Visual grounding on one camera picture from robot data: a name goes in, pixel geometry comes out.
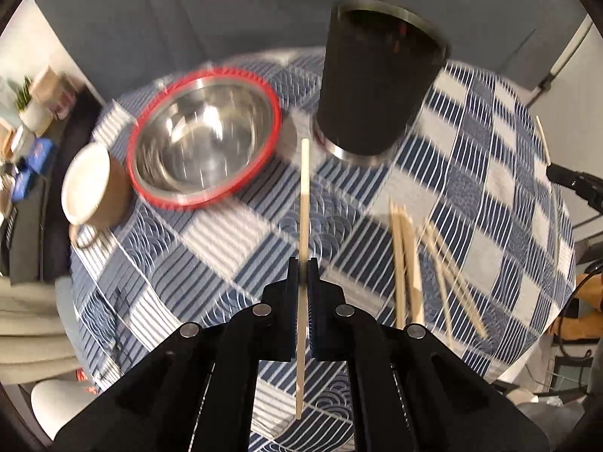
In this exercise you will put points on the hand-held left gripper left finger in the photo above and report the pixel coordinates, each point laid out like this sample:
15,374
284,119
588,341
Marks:
293,294

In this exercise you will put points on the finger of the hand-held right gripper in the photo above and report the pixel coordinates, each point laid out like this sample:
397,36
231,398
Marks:
572,180

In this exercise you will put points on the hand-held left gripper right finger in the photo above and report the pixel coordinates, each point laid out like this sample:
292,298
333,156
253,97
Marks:
314,294

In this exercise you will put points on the pile of wooden chopsticks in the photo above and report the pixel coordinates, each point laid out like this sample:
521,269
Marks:
409,268

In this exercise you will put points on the light wooden chopstick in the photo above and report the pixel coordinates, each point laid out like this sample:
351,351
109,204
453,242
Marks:
544,141
305,188

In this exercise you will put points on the black cylindrical utensil holder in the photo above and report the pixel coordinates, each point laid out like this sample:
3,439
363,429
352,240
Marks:
372,84

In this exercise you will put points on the blue white patchwork tablecloth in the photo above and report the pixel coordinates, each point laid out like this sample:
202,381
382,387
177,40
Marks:
226,249

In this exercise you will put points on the orange object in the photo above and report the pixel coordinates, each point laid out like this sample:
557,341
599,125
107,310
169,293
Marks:
584,310

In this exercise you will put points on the red-rimmed steel bowl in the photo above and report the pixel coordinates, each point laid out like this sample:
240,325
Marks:
202,136

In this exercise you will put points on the brown mug white inside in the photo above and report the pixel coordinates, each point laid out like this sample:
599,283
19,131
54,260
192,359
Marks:
89,183

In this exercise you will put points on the white round stool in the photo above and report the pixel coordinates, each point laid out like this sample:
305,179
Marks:
59,405

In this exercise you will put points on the blue box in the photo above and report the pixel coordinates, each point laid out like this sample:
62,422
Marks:
33,165

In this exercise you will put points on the grey backdrop cloth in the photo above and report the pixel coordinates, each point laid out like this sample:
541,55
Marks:
188,19

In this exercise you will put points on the small potted plant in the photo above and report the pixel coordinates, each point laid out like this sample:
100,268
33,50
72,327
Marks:
27,103

